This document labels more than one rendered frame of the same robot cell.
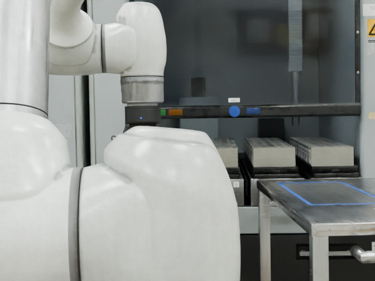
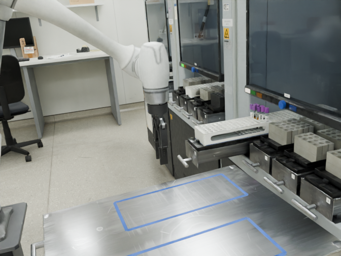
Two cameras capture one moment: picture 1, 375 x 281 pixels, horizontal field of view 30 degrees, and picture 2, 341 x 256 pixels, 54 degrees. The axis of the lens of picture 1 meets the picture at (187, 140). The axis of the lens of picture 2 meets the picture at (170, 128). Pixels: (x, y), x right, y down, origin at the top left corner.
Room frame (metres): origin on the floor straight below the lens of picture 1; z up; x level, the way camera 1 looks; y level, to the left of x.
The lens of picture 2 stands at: (1.14, -1.04, 1.31)
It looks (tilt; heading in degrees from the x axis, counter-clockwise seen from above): 19 degrees down; 72
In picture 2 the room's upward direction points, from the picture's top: 5 degrees counter-clockwise
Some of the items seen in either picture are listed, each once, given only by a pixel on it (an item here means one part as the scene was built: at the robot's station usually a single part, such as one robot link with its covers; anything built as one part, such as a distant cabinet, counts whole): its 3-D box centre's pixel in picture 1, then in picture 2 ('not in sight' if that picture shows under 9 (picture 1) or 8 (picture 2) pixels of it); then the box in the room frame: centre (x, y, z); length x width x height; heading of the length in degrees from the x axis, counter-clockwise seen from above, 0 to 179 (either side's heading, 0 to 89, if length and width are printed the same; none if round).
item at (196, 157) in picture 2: not in sight; (262, 137); (1.90, 0.07, 0.78); 0.73 x 0.14 x 0.09; 178
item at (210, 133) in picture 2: not in sight; (233, 130); (1.76, 0.08, 0.83); 0.30 x 0.10 x 0.06; 178
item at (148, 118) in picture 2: not in sight; (147, 114); (1.85, 1.83, 0.43); 0.27 x 0.02 x 0.36; 88
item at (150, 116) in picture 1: (143, 127); (158, 114); (1.46, 0.09, 0.95); 0.08 x 0.07 x 0.09; 88
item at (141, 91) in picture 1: (142, 92); (156, 94); (1.46, 0.09, 1.03); 0.09 x 0.09 x 0.06
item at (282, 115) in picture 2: not in sight; (300, 118); (2.08, 0.07, 0.83); 0.30 x 0.10 x 0.06; 178
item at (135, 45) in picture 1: (134, 39); (152, 64); (1.46, 0.11, 1.14); 0.13 x 0.11 x 0.16; 93
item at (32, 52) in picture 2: not in sight; (29, 47); (0.88, 3.47, 1.02); 0.22 x 0.17 x 0.24; 87
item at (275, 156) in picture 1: (273, 158); (307, 149); (1.86, -0.23, 0.85); 0.12 x 0.02 x 0.06; 87
